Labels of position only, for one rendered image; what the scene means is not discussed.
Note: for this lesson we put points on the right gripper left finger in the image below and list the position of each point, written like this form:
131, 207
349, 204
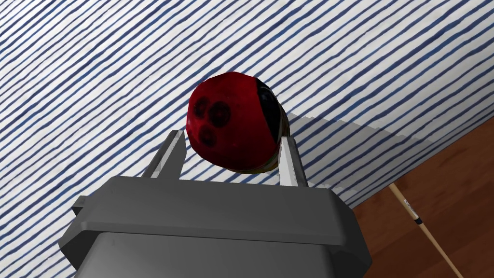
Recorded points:
168, 158

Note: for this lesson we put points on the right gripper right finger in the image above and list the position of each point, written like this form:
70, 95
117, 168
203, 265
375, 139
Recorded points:
290, 164

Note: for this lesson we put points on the dark red round fruit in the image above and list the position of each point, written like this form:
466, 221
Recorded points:
231, 123

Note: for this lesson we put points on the thin wooden stick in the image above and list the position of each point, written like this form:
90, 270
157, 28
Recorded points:
420, 224

